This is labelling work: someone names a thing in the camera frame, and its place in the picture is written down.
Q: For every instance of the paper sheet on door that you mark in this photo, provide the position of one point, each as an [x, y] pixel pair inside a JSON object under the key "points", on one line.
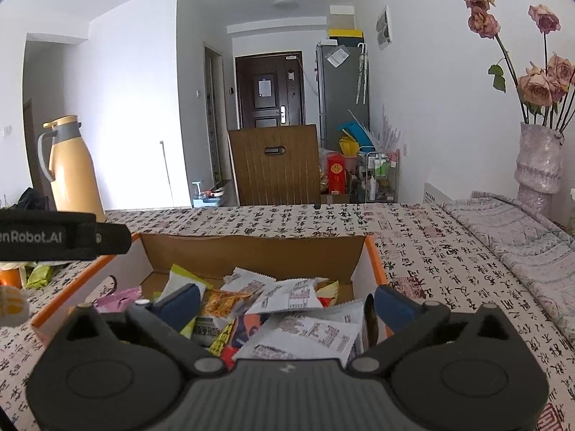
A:
{"points": [[265, 88]]}

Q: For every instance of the yellow box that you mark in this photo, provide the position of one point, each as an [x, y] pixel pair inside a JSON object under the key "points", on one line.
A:
{"points": [[345, 35]]}

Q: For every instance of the yellow bag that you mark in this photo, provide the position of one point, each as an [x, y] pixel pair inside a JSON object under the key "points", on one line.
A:
{"points": [[349, 147]]}

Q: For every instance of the white flat carton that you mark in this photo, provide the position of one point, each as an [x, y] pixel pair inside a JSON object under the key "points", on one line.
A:
{"points": [[438, 195]]}

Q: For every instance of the wooden chair back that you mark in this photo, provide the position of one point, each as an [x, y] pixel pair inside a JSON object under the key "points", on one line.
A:
{"points": [[269, 175]]}

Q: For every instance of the dried pink rose bouquet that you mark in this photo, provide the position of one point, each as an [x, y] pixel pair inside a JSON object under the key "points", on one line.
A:
{"points": [[537, 87]]}

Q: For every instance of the white orange chips packet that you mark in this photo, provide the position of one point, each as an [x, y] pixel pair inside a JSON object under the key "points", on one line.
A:
{"points": [[220, 303]]}

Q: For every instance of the orange cardboard box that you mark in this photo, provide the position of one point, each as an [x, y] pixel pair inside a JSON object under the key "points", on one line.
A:
{"points": [[251, 251]]}

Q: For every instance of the blue bag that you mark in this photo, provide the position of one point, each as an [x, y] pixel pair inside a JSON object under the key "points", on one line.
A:
{"points": [[355, 131]]}

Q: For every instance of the grey interior door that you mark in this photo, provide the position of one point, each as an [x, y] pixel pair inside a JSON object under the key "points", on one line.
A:
{"points": [[218, 116]]}

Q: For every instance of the dark brown door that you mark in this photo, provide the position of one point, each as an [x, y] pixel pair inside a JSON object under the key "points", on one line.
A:
{"points": [[247, 107]]}

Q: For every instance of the dried lavender bunch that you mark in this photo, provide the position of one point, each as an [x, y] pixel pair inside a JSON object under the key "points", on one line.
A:
{"points": [[388, 130]]}

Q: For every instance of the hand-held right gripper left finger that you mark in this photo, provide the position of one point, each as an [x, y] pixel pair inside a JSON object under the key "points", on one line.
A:
{"points": [[179, 303]]}

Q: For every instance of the beige cardboard box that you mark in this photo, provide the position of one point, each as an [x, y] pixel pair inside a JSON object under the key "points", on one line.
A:
{"points": [[342, 17]]}

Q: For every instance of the red yellow snack packet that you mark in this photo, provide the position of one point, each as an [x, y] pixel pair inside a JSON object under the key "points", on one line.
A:
{"points": [[327, 294]]}

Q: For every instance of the light green snack packet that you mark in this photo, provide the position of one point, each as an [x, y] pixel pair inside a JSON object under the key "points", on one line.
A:
{"points": [[179, 278]]}

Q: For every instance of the red gift box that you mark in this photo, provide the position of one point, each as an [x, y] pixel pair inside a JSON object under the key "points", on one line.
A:
{"points": [[337, 173]]}

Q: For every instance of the paper sheet on refrigerator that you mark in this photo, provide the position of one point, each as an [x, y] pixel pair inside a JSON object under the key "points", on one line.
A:
{"points": [[337, 57]]}

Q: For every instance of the beige storage container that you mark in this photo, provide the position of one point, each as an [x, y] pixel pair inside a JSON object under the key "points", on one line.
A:
{"points": [[569, 208]]}

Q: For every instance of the metal storage cart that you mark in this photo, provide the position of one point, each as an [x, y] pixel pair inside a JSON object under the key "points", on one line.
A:
{"points": [[382, 175]]}

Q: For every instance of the small blue stool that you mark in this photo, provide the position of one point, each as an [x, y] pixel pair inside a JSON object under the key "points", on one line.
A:
{"points": [[209, 202]]}

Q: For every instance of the pink textured vase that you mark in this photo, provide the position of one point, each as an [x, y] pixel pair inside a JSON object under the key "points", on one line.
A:
{"points": [[539, 170]]}

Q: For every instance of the folded grey patterned cloth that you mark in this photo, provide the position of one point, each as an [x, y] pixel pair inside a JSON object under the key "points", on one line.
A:
{"points": [[516, 242]]}

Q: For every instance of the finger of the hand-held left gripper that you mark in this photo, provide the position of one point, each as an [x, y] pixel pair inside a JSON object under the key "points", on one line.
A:
{"points": [[105, 240]]}

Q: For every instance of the pink snack packet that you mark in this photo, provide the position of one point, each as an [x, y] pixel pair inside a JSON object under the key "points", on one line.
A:
{"points": [[117, 300]]}

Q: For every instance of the orange fruit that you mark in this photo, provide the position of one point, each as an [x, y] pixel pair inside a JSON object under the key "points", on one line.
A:
{"points": [[10, 277]]}

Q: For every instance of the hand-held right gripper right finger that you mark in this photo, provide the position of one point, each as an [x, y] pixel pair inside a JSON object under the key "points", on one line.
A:
{"points": [[393, 307]]}

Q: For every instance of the grey refrigerator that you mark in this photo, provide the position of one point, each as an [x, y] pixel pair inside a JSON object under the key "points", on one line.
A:
{"points": [[341, 98]]}

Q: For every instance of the yellow thermos jug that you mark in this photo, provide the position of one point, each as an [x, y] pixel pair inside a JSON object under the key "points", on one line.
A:
{"points": [[74, 175]]}

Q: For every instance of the black bag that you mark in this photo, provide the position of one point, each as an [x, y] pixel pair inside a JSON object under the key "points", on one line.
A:
{"points": [[33, 200]]}

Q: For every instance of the white snack packet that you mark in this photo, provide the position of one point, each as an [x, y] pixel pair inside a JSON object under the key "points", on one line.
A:
{"points": [[287, 298], [310, 332], [249, 283]]}

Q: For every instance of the round ceiling light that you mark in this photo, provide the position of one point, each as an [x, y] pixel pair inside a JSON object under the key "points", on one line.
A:
{"points": [[285, 3]]}

